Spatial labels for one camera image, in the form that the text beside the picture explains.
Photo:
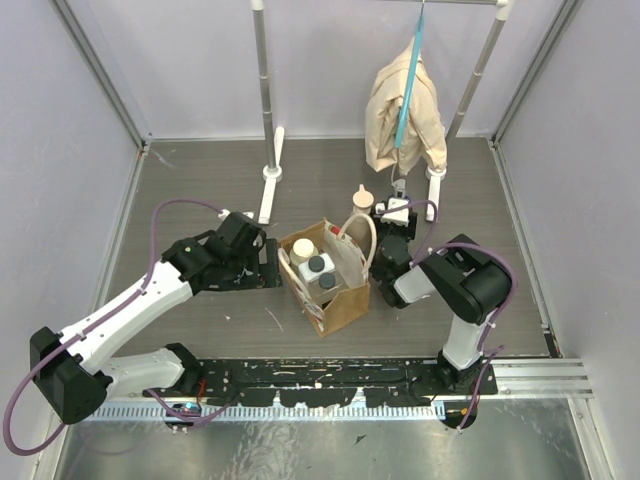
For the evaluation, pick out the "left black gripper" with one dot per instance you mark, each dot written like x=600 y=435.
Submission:
x=271 y=263

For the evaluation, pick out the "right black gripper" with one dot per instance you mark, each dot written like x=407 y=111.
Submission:
x=409 y=233

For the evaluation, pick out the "green bottle cream cap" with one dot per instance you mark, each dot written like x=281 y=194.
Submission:
x=301 y=251

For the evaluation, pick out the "beige pump bottle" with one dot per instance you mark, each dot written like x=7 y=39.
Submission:
x=359 y=230

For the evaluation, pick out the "white bottle black cap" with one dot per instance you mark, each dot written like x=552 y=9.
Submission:
x=311 y=270

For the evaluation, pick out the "clear bottle black cap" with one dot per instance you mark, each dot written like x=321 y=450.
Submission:
x=326 y=288

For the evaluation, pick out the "blue orange spray bottle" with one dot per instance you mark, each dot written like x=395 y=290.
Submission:
x=399 y=187

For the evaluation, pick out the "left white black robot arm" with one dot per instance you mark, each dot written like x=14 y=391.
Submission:
x=79 y=367

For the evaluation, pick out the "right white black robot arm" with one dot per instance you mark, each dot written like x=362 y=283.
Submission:
x=473 y=282

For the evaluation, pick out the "beige jacket on hanger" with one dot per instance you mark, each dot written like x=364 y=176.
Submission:
x=424 y=132

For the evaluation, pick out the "white silver clothes rack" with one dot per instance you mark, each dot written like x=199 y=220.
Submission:
x=274 y=136

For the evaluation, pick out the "blue clothes hanger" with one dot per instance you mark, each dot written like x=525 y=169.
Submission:
x=414 y=58

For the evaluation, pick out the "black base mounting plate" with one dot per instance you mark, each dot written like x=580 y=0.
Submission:
x=320 y=383

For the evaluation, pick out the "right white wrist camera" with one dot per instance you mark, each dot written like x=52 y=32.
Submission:
x=398 y=212

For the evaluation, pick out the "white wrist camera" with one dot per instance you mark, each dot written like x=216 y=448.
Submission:
x=398 y=212
x=225 y=213

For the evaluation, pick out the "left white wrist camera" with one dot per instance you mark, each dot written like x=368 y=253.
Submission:
x=225 y=213

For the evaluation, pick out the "slotted cable duct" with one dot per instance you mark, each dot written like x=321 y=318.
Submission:
x=151 y=411

